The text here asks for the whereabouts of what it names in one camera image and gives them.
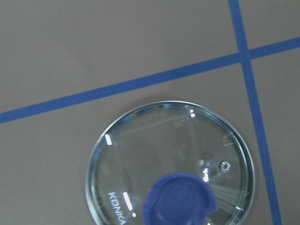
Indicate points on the glass pot lid blue knob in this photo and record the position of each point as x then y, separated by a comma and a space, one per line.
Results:
170, 162

